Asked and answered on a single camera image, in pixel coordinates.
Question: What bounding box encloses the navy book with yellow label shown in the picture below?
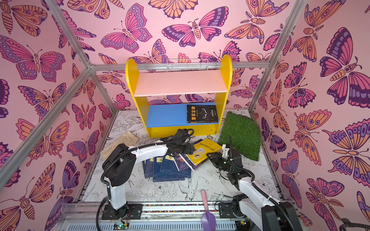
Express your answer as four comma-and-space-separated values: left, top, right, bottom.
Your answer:
160, 156, 191, 179

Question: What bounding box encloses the yellow book with cartoon figure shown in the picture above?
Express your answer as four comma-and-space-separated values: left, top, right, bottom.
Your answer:
188, 139, 222, 166

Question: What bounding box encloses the black book with yellow title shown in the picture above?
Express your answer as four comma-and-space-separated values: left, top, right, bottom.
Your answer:
187, 104, 219, 123

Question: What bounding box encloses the dark purple book with figure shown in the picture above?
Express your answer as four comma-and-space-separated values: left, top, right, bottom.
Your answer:
179, 154, 201, 171

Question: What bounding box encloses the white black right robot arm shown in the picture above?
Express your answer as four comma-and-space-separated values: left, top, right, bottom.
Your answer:
207, 139, 303, 231

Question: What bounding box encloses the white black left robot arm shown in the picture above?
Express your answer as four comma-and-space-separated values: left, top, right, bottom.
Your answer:
100, 129, 195, 218

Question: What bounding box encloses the yellow shelf with coloured boards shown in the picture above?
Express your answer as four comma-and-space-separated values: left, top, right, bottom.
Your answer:
125, 55, 233, 138

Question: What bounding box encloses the green artificial grass mat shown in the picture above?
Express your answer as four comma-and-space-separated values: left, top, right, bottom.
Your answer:
217, 112, 262, 161

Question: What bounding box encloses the navy book bottom left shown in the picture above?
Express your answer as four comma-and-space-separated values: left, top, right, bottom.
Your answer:
142, 158, 154, 179

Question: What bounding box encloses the navy book yellow label middle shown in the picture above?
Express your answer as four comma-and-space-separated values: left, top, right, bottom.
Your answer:
153, 157, 185, 182

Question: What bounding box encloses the small green circuit board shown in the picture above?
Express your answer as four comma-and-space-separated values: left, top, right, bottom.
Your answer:
113, 222, 129, 231

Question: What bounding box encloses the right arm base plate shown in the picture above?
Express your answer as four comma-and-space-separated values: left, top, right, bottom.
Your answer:
217, 202, 242, 219

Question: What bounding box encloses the purple trowel with pink handle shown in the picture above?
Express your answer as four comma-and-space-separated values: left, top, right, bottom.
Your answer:
201, 190, 216, 231

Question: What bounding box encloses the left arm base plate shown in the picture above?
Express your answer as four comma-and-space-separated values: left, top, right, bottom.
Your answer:
101, 203, 143, 220

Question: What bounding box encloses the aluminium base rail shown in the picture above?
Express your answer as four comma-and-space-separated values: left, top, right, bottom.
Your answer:
57, 201, 259, 231

